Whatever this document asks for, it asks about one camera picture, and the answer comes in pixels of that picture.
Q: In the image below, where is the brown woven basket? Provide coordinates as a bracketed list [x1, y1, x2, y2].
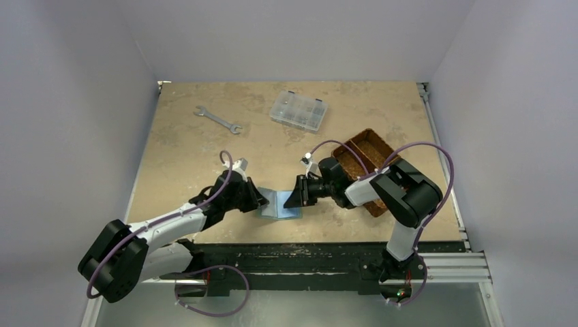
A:
[331, 128, 401, 219]

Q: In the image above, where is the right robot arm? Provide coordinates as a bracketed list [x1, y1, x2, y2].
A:
[284, 157, 443, 281]

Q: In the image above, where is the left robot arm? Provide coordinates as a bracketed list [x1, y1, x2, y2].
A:
[78, 170, 269, 303]

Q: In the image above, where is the clear plastic organizer box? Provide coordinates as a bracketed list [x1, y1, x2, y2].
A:
[269, 91, 329, 134]

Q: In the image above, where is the silver open-end wrench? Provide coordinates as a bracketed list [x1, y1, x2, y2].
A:
[194, 106, 242, 135]

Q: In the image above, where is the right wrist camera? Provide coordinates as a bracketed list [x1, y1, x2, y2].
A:
[300, 153, 320, 178]

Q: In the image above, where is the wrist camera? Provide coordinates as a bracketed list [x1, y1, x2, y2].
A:
[300, 153, 320, 178]
[232, 158, 248, 181]

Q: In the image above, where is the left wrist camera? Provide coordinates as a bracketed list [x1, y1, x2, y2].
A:
[232, 158, 248, 181]

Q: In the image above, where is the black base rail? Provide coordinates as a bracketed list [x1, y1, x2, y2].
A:
[161, 241, 465, 296]

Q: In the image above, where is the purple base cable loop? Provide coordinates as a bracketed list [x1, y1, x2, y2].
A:
[174, 264, 251, 317]

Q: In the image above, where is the aluminium frame rail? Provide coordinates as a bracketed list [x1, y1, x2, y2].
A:
[416, 82, 491, 282]

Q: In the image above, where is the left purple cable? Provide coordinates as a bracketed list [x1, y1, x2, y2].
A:
[85, 150, 234, 300]

